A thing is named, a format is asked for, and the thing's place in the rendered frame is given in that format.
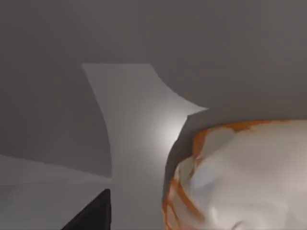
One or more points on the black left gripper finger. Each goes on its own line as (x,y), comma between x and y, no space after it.
(96,213)

